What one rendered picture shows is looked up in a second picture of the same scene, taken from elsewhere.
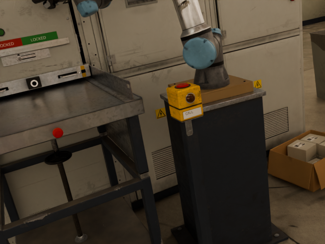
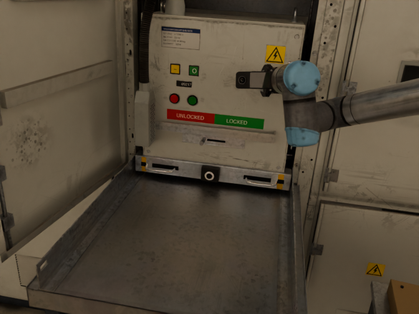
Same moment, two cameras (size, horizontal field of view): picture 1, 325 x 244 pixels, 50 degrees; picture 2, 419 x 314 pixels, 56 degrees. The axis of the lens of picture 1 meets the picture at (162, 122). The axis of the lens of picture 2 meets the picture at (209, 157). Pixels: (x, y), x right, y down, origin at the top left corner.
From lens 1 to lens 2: 0.68 m
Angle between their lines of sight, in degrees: 29
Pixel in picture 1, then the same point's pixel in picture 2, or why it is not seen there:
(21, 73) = (199, 156)
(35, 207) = not seen: hidden behind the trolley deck
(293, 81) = not seen: outside the picture
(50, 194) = not seen: hidden behind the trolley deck
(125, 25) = (375, 136)
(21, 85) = (194, 171)
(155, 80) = (388, 225)
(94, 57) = (307, 162)
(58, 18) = (274, 103)
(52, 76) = (237, 173)
